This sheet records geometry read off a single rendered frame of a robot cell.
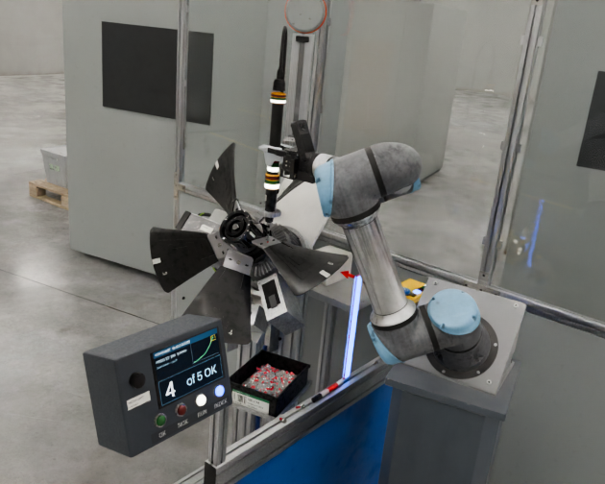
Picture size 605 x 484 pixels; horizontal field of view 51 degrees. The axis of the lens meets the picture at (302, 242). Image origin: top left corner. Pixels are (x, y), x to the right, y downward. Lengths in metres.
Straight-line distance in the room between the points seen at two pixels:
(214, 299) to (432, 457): 0.77
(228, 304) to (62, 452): 1.35
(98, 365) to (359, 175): 0.65
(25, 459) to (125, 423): 1.87
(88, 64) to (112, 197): 0.91
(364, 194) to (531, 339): 1.18
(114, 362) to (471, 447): 0.95
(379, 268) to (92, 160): 3.55
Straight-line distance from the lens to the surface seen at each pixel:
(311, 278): 1.85
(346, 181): 1.39
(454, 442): 1.75
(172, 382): 1.28
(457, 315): 1.56
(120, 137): 4.60
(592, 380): 2.40
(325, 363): 2.72
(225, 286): 1.99
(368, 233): 1.45
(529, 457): 2.61
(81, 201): 4.98
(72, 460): 3.04
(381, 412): 2.22
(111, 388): 1.23
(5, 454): 3.13
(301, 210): 2.29
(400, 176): 1.41
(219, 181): 2.25
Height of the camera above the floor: 1.85
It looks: 19 degrees down
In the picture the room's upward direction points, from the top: 5 degrees clockwise
